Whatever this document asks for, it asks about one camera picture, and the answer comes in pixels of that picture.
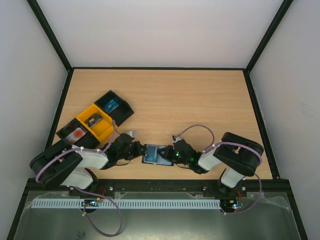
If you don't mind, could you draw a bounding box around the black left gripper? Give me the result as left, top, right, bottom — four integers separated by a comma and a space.
117, 141, 147, 161

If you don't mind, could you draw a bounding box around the blue leather card holder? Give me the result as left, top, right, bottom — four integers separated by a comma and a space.
141, 144, 174, 167

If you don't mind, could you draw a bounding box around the black VIP card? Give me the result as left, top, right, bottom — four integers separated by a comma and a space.
84, 113, 103, 128

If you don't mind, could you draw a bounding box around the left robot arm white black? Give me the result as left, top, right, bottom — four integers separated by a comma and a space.
29, 133, 147, 190

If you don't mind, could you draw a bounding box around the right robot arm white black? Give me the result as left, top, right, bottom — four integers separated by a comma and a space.
157, 132, 264, 196

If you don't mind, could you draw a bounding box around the blue credit card in bin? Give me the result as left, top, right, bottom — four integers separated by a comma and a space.
103, 99, 119, 113

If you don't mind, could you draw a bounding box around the white red card in bin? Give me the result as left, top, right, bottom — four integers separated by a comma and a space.
65, 127, 86, 145

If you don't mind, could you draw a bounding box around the yellow bin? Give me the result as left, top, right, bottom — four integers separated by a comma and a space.
76, 104, 114, 143

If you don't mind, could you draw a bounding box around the black bin far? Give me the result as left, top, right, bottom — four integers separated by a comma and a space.
94, 90, 134, 127

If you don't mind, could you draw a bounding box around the black bin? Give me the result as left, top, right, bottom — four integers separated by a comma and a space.
94, 90, 134, 127
56, 118, 100, 149

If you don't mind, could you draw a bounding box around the black bin near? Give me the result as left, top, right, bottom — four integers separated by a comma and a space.
56, 118, 100, 149

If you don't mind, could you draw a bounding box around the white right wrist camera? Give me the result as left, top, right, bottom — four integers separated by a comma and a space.
172, 133, 182, 143

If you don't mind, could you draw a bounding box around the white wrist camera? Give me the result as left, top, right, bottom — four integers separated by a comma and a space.
172, 133, 182, 143
127, 130, 136, 139

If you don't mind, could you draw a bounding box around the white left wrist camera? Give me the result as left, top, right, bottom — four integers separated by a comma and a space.
127, 130, 136, 139

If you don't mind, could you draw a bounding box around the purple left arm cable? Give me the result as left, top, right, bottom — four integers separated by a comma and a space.
35, 119, 124, 237

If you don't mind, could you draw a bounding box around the black front mounting rail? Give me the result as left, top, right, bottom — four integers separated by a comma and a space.
23, 178, 293, 199

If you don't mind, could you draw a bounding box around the light blue slotted cable duct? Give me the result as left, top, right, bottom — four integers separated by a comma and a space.
31, 198, 221, 210

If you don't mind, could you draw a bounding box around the black aluminium frame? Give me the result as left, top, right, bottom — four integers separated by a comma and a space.
4, 0, 309, 240

